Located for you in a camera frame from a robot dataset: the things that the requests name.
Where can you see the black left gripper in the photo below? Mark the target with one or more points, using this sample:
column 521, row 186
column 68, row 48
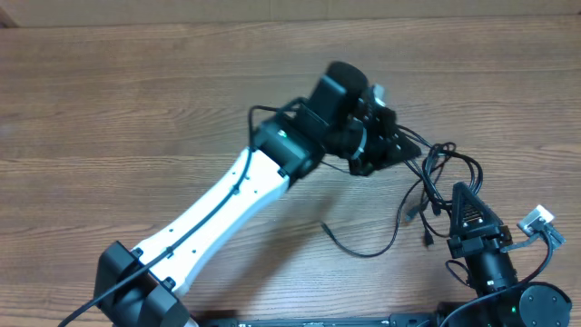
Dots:
column 385, row 150

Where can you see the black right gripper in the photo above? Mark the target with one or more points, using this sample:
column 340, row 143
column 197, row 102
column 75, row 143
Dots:
column 490, row 225

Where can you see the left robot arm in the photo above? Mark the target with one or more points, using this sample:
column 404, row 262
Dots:
column 344, row 116

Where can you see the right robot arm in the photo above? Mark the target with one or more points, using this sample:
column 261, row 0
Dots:
column 503, row 299

